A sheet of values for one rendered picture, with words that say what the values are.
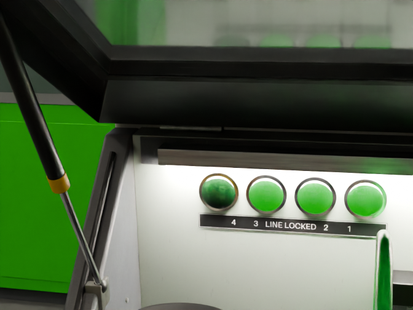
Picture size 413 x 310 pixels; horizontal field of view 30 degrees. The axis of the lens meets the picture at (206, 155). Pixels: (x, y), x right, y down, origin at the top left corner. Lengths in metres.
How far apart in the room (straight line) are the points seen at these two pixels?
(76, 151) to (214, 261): 2.39
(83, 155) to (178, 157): 2.43
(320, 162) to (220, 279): 0.22
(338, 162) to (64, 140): 2.54
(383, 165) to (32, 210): 2.76
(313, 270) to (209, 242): 0.14
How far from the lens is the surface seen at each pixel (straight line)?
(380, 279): 0.65
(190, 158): 0.93
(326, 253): 0.98
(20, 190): 3.54
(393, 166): 0.91
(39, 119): 0.72
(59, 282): 3.64
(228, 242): 0.99
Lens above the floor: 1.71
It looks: 17 degrees down
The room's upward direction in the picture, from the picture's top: 1 degrees counter-clockwise
